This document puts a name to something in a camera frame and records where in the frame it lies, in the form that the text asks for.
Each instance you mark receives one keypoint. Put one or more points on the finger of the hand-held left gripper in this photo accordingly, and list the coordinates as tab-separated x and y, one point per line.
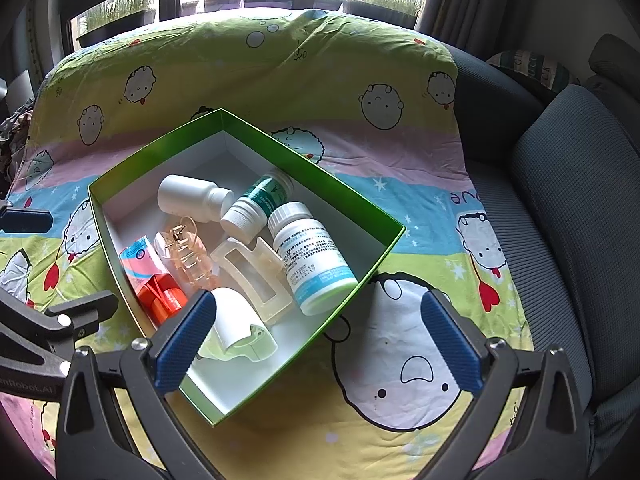
25	220
90	307

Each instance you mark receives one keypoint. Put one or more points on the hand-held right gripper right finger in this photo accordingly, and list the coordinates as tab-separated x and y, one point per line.
450	345

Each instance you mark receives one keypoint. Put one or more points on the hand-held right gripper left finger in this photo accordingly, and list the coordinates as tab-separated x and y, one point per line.
185	345

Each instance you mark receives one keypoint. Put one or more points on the white plug-in device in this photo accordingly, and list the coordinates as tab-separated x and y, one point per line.
235	320

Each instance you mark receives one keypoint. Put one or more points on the pink carton with orange bottle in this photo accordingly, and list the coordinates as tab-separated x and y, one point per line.
140	265

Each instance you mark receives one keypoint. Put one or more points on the orange clear hair clip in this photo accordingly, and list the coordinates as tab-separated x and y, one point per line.
187	255

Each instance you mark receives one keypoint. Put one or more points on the clear plastic hair clip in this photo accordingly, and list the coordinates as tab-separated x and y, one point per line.
267	260

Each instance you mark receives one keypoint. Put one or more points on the green cardboard box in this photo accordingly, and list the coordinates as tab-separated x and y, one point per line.
305	340

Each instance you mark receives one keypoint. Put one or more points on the plain white bottle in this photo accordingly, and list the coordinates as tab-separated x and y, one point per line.
190	197

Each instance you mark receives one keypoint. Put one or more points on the blue label white bottle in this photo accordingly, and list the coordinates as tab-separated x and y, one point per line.
310	260

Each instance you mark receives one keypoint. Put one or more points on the green label white bottle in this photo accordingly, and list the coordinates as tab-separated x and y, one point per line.
260	197

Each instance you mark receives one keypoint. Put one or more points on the pile of clothes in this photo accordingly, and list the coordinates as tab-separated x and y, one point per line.
10	135

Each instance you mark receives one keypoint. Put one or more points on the white board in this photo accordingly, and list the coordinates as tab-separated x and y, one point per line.
17	91

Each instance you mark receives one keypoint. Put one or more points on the cartoon printed blanket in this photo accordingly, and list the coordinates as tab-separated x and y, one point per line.
400	200

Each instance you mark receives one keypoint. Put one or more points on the grey sofa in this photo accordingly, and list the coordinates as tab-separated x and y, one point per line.
575	185

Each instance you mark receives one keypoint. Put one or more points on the long planter with grass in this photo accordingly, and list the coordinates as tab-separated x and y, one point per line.
115	27
380	10

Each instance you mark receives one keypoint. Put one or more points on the patterned cushion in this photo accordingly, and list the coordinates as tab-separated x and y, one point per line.
535	67

